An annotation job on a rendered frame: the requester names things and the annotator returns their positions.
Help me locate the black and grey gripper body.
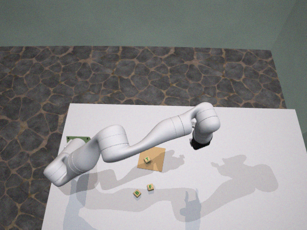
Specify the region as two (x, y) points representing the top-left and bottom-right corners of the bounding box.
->
(191, 118), (213, 150)

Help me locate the tan wooden block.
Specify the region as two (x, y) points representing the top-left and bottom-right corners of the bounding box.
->
(133, 189), (141, 198)
(144, 156), (151, 164)
(147, 184), (154, 191)

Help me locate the tan flat mat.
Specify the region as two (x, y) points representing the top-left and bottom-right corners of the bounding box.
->
(137, 147), (165, 172)

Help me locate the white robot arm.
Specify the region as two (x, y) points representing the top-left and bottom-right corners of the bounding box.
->
(44, 102), (221, 187)

